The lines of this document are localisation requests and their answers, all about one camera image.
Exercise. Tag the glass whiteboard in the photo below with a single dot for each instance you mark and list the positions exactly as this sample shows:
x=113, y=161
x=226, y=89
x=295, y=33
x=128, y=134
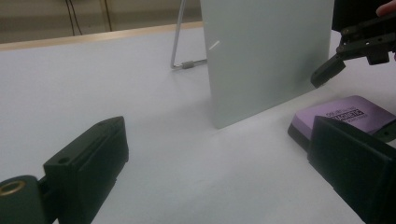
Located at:
x=264, y=62

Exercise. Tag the black curtain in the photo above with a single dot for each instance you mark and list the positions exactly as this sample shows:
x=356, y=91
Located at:
x=351, y=12

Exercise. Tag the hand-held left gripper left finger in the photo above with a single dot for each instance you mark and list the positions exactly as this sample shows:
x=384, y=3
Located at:
x=87, y=165

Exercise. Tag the purple whiteboard eraser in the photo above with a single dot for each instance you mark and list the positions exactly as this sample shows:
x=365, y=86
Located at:
x=348, y=110

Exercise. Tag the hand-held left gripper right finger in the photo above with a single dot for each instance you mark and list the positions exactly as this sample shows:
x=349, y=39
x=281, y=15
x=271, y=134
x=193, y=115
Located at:
x=358, y=165

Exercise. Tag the white table cover sheet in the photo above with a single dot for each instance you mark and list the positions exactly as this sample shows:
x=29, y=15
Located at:
x=155, y=109

